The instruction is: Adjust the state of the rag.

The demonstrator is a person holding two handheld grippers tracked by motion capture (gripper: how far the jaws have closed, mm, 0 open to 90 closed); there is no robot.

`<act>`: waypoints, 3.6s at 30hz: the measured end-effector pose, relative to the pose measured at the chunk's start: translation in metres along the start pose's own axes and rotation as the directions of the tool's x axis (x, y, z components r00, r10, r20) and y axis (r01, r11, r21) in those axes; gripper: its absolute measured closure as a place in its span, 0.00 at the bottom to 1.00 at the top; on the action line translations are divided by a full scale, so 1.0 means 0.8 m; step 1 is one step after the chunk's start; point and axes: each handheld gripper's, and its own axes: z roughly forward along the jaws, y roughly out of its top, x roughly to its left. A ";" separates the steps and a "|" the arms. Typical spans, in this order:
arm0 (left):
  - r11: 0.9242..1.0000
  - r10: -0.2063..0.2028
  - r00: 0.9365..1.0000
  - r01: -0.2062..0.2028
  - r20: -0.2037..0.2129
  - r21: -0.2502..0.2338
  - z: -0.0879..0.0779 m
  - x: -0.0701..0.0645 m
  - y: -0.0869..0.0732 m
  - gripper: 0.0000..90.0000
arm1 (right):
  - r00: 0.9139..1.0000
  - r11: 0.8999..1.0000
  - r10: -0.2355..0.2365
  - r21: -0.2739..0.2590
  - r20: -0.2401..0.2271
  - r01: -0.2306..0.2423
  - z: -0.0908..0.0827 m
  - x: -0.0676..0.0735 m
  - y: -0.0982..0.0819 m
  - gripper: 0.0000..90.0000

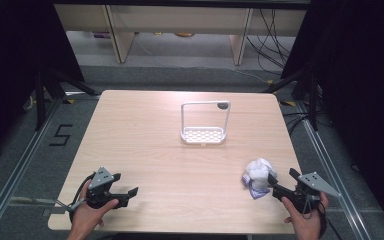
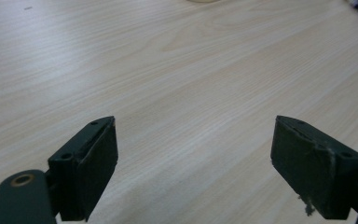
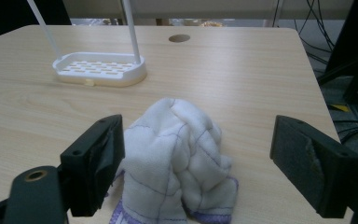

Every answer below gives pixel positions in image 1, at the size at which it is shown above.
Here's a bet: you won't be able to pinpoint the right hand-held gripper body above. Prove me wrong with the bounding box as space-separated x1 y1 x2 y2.
281 171 342 214

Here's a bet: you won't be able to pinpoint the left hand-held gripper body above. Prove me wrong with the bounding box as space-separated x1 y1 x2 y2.
85 166 121 210

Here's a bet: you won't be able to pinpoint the white plastic rack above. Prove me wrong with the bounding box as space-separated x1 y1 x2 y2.
180 100 232 146

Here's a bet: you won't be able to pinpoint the thin white cable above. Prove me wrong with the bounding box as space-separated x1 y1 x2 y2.
228 66 271 84

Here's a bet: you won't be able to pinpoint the black floor cables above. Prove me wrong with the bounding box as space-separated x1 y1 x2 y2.
281 111 311 134

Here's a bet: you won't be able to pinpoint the black metal stand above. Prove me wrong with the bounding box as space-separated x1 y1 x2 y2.
262 66 322 132
34 64 100 132

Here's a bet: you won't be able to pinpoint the person's left hand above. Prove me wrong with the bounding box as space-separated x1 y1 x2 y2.
71 183 120 233

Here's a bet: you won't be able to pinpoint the bundle of black cables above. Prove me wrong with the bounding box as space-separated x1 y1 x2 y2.
245 8 298 76

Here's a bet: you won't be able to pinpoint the black curtain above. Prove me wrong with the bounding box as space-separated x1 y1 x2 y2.
0 0 85 166
281 0 384 239

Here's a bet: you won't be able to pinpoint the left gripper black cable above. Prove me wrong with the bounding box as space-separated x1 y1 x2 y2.
68 173 97 224

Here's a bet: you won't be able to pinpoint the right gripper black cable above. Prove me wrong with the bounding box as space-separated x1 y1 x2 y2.
316 199 344 240

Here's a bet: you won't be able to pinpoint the white cloth with purple stripes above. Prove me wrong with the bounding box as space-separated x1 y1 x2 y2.
241 157 278 200

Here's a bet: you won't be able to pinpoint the person's right hand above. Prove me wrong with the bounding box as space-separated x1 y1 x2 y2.
280 192 330 240

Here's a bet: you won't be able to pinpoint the aluminium floor rail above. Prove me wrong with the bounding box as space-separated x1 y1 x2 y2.
61 90 102 99
294 99 371 240
0 195 61 205
0 98 64 240

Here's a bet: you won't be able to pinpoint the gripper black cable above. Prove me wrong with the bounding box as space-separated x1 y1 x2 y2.
316 199 344 240
68 173 97 224

